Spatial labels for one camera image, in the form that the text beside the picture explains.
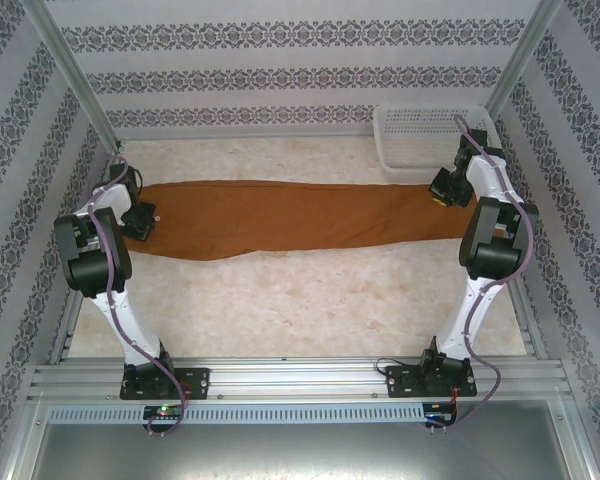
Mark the brown long pants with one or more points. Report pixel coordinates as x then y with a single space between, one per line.
290 220

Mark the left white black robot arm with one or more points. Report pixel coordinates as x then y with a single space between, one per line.
92 260

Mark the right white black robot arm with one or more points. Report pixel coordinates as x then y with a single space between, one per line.
490 250

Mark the white plastic mesh basket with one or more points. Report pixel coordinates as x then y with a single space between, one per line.
410 145

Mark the controller board with green light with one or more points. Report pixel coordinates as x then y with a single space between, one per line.
162 412

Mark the grey metal sheet panel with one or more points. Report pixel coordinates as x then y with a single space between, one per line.
300 450

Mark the aluminium table back rail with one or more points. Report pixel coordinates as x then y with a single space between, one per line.
240 136

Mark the aluminium table side rail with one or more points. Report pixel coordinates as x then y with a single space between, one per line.
67 325
527 325

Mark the aluminium frame post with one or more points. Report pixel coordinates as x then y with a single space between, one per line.
80 70
520 60

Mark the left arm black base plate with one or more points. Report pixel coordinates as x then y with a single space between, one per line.
195 382

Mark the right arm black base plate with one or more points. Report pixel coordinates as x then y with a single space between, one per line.
397 382

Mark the aluminium mounting rail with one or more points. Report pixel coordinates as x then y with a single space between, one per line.
300 380

